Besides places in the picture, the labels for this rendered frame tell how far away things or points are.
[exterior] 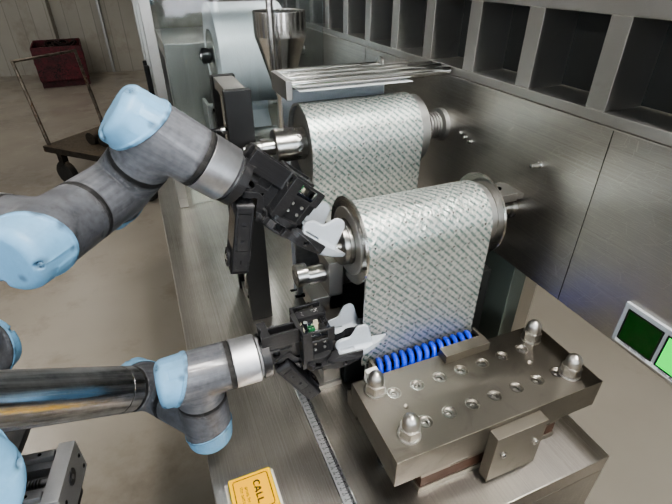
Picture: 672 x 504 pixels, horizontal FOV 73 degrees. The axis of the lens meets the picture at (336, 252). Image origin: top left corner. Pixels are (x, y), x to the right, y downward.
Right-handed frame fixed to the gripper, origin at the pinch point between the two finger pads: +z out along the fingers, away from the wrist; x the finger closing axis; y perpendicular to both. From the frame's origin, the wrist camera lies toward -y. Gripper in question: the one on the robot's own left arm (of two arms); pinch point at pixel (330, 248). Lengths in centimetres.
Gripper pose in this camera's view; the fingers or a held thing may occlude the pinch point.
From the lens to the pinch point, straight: 71.3
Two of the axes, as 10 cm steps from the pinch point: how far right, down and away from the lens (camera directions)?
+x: -3.8, -5.0, 7.8
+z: 7.1, 3.9, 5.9
